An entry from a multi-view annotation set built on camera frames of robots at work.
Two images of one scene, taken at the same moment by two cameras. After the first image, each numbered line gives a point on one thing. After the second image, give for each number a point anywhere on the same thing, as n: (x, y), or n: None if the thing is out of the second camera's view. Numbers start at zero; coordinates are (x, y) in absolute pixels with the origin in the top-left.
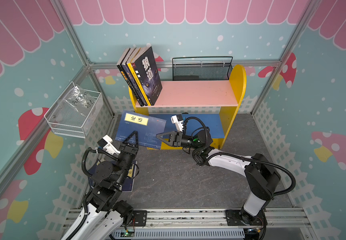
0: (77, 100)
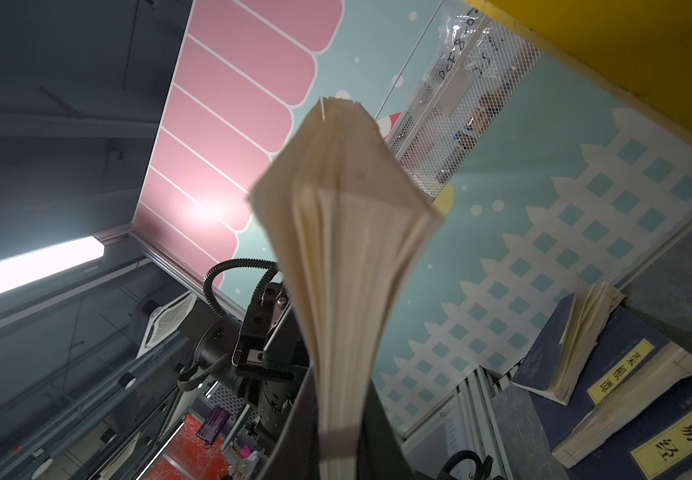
0: (470, 49)
